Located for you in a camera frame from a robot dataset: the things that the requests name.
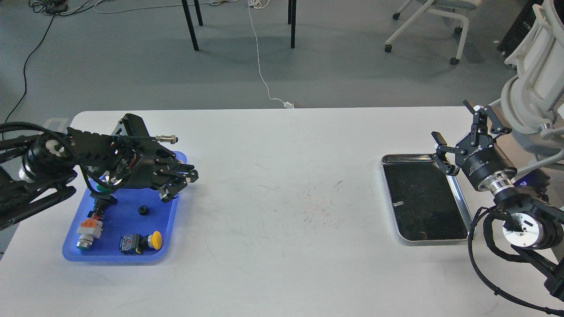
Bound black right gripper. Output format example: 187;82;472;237
431;99;517;192

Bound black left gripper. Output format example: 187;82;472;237
123;150;199;203

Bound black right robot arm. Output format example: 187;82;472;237
431;100;564;317

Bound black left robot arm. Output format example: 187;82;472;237
0;114;199;229

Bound silver metal connector plug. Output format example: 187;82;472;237
149;135;178;144

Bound blue plastic tray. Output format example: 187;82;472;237
62;151;188;263

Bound silver metal tray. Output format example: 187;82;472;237
381;153;471;246

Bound white office chair right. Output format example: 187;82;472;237
487;0;564;175

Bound green push button orange base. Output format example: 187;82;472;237
76;218;103;251

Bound white rolling chair base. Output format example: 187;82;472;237
384;0;478;65

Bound black table legs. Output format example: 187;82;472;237
181;0;297;52

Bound green button black switch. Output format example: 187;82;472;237
87;191;118;221

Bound yellow push button switch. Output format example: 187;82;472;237
118;231;163;254

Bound white cable with plug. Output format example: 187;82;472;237
248;0;294;109

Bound black floor cable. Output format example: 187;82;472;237
4;0;71;125

